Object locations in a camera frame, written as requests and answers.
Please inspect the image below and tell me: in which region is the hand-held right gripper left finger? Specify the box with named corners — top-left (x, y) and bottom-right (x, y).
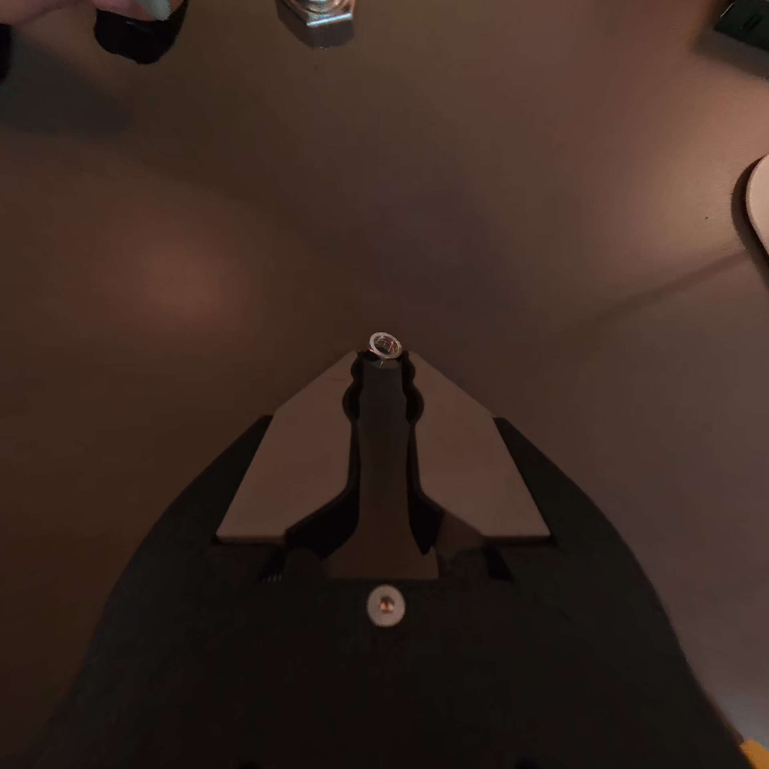
top-left (215, 350), bottom-right (368, 560)

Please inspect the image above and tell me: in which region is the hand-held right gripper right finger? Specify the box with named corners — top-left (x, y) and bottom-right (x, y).
top-left (399, 350), bottom-right (552, 556)

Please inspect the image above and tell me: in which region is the silver bolt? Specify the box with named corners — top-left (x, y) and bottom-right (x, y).
top-left (368, 330), bottom-right (403, 364)

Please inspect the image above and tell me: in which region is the silver square nut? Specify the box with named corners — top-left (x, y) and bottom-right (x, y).
top-left (275, 0), bottom-right (356, 50)

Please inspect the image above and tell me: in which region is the person's left hand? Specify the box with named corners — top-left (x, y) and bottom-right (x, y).
top-left (0, 0), bottom-right (138, 28)

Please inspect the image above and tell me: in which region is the white stand base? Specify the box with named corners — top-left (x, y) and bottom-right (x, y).
top-left (732, 153), bottom-right (769, 256)

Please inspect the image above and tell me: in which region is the black battery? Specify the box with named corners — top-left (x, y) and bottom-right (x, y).
top-left (697, 0), bottom-right (769, 52)

